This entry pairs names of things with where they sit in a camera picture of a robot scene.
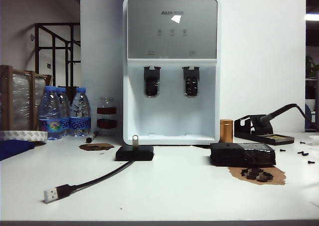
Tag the silver USB flash drive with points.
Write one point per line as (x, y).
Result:
(135, 139)

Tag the black rectangular box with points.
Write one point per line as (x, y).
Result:
(239, 156)

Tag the black USB hub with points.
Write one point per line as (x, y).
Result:
(134, 154)

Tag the white water dispenser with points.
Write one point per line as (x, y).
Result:
(172, 116)

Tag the black dispenser tap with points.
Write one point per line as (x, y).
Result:
(191, 81)
(152, 81)

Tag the clear jar red bands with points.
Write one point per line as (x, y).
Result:
(106, 110)

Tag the golden metal cylinder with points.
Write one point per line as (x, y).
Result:
(226, 131)

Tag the black marker pen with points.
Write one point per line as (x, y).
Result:
(91, 137)

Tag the small brown paper patch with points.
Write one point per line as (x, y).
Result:
(94, 146)

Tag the water bottle blue label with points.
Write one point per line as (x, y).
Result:
(65, 106)
(79, 111)

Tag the water bottle colourful label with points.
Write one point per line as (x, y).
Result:
(49, 111)

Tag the black soldering iron stand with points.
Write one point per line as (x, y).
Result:
(274, 139)

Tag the black stair railing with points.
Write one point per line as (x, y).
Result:
(53, 49)

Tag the black soldering iron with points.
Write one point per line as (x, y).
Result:
(281, 110)

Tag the large brown paper patch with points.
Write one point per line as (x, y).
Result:
(276, 175)

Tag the white tape roll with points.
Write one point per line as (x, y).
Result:
(22, 135)

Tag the blue cloth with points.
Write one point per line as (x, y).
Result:
(12, 147)

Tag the white plastic lid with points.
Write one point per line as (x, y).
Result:
(314, 139)

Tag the ceiling light strip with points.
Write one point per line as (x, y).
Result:
(312, 16)

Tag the wooden frame with plastic wrap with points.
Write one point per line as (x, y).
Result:
(8, 99)

